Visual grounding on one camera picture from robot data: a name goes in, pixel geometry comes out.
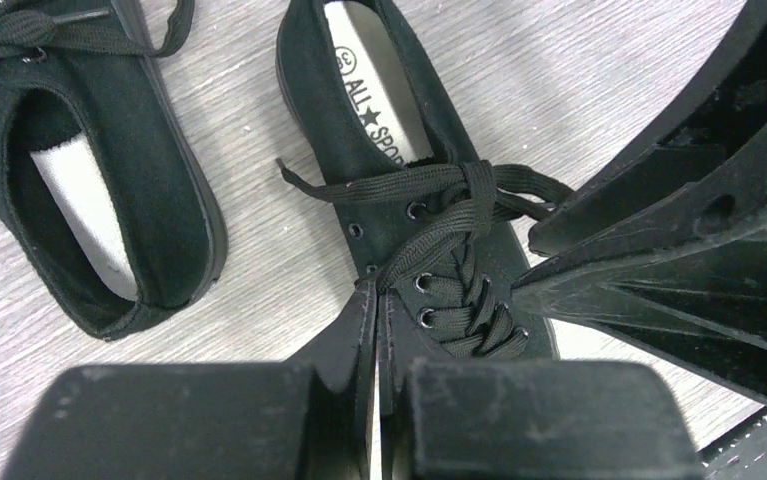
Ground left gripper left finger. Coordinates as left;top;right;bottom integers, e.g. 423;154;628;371
3;280;378;479

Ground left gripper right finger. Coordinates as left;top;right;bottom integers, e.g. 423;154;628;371
377;291;703;479

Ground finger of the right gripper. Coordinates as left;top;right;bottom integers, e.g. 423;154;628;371
513;123;767;405
529;1;767;256

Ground black canvas shoe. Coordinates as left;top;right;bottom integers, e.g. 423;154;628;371
0;1;229;341
276;1;571;360

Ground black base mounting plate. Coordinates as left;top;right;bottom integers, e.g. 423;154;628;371
700;407;767;480

